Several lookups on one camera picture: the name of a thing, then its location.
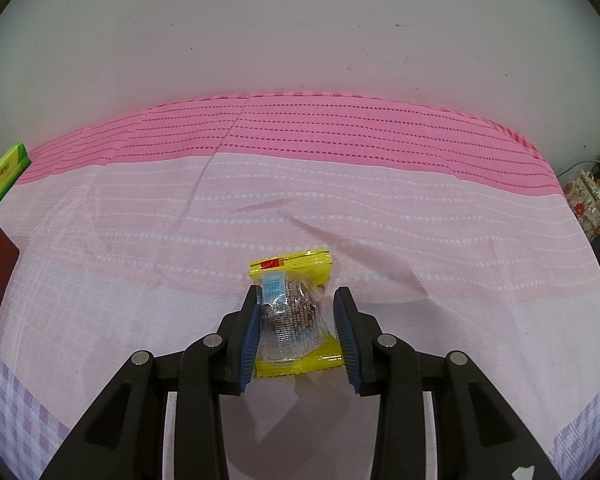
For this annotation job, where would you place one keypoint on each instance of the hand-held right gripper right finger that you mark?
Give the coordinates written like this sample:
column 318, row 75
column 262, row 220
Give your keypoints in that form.
column 346, row 347

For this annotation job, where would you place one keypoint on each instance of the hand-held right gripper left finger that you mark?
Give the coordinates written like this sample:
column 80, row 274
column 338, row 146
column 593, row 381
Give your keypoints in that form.
column 250, row 347

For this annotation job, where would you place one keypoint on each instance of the floral printed box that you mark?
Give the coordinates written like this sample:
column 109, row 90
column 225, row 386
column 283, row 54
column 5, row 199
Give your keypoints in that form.
column 587, row 205

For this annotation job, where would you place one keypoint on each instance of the yellow brown snack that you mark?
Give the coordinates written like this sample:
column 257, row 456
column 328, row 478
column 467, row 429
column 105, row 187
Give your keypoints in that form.
column 290, row 310

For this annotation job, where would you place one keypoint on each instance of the green tissue packet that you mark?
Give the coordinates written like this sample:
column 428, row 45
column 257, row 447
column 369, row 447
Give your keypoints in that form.
column 7, row 172

